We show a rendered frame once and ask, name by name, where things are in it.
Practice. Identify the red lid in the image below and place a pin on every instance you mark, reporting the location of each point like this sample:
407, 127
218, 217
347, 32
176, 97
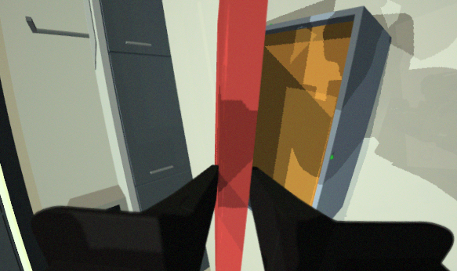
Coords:
241, 27

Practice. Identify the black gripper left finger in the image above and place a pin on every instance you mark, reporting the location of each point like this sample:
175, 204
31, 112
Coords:
169, 236

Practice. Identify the dark grey storage box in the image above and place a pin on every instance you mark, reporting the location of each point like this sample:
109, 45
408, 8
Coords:
319, 82

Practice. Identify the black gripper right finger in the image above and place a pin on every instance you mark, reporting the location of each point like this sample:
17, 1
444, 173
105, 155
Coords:
294, 236

